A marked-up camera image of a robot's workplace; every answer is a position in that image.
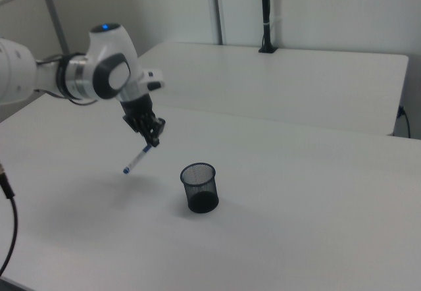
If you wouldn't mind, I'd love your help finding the black cable with blue plug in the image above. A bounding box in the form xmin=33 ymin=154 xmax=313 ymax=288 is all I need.
xmin=397 ymin=105 xmax=412 ymax=139

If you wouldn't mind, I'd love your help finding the grey metal partition post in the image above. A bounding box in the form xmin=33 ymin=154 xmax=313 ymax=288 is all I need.
xmin=207 ymin=0 xmax=228 ymax=45
xmin=36 ymin=0 xmax=70 ymax=57

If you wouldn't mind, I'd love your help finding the black cable with connector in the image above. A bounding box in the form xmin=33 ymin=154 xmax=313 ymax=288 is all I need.
xmin=0 ymin=161 xmax=18 ymax=277

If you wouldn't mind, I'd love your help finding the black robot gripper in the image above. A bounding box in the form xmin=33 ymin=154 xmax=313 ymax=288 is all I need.
xmin=119 ymin=93 xmax=167 ymax=148

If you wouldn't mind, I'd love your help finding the blue and white marker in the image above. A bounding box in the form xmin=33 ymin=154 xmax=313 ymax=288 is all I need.
xmin=122 ymin=144 xmax=153 ymax=175

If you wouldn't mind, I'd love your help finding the black pole with clamp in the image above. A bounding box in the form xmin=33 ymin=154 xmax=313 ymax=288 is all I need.
xmin=258 ymin=0 xmax=278 ymax=55

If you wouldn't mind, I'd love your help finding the black mesh pen cup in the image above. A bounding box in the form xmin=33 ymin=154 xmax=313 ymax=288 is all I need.
xmin=180 ymin=162 xmax=220 ymax=214

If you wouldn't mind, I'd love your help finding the white adjacent table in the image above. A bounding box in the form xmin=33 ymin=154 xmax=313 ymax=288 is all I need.
xmin=135 ymin=41 xmax=410 ymax=137

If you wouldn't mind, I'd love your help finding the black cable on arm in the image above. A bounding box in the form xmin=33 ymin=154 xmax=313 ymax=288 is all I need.
xmin=34 ymin=52 xmax=99 ymax=106

